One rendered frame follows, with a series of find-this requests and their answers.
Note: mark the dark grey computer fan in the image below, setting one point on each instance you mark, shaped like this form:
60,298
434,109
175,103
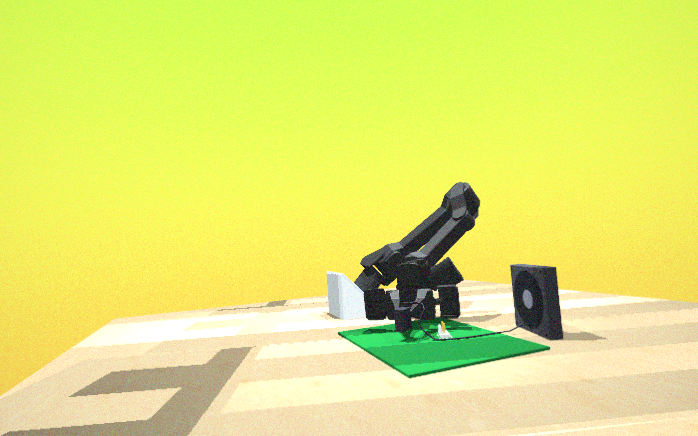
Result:
536,300

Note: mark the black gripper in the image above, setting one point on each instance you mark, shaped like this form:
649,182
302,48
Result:
380,305

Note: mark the black fan cable with plug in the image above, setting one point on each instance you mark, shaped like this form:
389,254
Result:
403,322

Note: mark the green circuit board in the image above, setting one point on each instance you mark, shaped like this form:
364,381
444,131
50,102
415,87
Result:
415,354

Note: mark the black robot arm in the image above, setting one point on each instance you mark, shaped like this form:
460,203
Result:
436,235

